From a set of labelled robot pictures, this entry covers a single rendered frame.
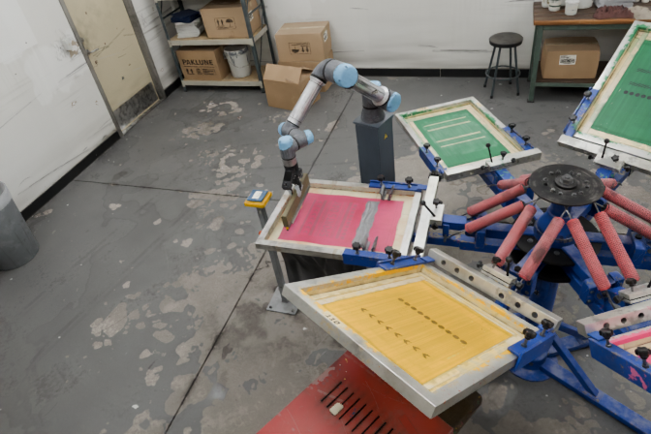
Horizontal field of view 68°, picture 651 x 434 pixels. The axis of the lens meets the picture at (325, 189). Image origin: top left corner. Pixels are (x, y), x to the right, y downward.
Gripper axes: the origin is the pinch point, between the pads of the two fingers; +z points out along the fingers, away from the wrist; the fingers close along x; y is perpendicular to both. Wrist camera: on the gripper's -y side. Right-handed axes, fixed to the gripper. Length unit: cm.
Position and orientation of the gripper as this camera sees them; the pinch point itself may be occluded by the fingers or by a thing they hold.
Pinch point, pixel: (294, 196)
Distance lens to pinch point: 265.7
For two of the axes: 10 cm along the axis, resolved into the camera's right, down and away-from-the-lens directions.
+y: 3.0, -6.1, 7.3
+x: -9.5, -0.8, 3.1
